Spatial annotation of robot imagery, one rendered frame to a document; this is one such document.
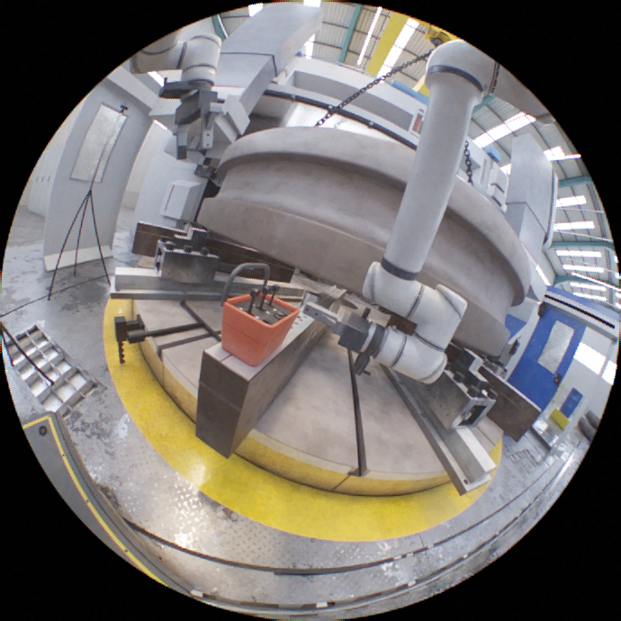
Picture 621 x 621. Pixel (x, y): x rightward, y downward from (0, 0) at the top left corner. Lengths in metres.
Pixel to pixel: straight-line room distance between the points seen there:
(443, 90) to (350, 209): 0.97
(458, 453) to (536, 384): 4.15
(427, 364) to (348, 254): 0.74
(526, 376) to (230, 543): 5.35
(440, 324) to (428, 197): 0.25
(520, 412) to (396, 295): 2.14
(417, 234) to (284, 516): 1.09
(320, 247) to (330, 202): 0.33
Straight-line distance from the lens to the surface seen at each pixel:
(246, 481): 1.08
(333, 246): 1.09
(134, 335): 1.16
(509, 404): 2.41
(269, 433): 0.87
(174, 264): 1.55
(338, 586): 1.11
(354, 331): 0.42
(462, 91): 0.47
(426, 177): 0.41
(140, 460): 1.11
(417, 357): 0.48
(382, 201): 1.29
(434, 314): 0.46
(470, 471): 1.28
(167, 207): 4.80
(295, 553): 1.05
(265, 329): 0.44
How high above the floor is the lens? 0.99
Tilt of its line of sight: 16 degrees down
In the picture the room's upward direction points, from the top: 22 degrees clockwise
